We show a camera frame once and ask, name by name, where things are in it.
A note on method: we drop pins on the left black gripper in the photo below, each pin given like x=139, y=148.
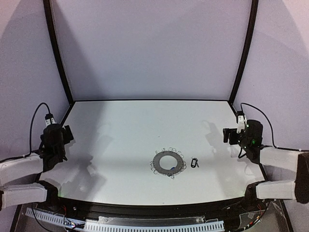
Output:
x=68, y=133

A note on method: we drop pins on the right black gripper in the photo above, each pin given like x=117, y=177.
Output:
x=230, y=135

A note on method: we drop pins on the metal ring disc with keyrings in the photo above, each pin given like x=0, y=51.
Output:
x=165, y=159

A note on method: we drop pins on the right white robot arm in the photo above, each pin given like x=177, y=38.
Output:
x=295, y=186

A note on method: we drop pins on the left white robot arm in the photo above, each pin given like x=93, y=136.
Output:
x=54, y=139

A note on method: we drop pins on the black tag key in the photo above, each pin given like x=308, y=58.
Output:
x=194, y=162

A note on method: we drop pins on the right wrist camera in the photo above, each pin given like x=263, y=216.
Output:
x=241, y=121

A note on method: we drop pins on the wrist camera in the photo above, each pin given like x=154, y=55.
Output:
x=49, y=119
x=241, y=121

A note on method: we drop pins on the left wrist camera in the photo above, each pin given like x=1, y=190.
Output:
x=49, y=119

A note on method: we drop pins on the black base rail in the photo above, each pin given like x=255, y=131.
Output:
x=83, y=209

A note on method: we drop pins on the right black frame post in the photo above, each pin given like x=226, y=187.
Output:
x=245, y=50

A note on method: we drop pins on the black frame post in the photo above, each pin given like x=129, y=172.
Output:
x=245, y=50
x=56, y=51

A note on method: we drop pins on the white slotted cable duct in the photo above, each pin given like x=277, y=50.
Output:
x=111, y=224

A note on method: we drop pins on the left black frame post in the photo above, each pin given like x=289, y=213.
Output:
x=56, y=51

